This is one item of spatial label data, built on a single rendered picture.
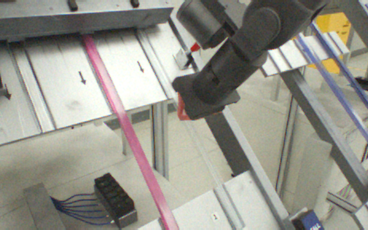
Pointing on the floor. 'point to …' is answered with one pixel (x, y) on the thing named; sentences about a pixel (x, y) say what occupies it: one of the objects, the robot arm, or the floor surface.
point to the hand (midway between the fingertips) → (184, 114)
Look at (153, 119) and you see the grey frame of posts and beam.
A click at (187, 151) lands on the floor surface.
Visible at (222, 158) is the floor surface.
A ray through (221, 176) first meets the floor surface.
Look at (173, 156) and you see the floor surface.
